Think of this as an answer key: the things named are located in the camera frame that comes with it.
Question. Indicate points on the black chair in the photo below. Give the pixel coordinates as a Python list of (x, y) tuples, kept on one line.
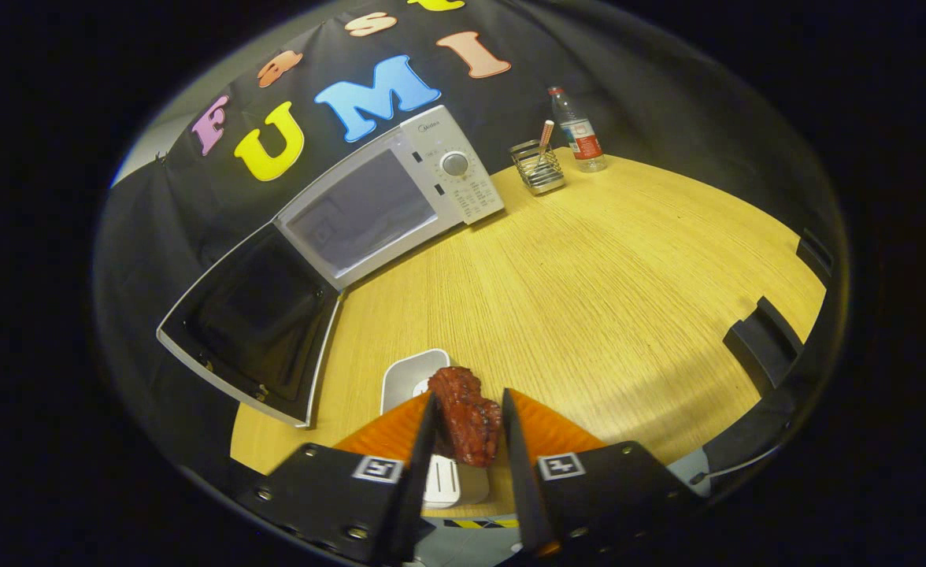
[(766, 342), (816, 256)]

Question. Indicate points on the clear plastic water bottle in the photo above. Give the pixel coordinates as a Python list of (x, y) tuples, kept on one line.
[(581, 138)]

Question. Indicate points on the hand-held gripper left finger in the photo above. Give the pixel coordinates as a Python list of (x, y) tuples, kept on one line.
[(416, 480)]

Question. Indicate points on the yellow black striped tape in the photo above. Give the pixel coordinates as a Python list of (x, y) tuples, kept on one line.
[(479, 523)]

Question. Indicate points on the white rectangular plate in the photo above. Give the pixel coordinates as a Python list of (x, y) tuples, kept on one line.
[(409, 378)]

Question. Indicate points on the white toaster oven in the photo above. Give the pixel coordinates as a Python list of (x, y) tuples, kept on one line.
[(463, 197)]

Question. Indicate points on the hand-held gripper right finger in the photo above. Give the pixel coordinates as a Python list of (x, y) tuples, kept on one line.
[(522, 480)]

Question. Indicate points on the brown grilled meat piece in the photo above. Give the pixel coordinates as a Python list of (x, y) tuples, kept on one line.
[(467, 417)]

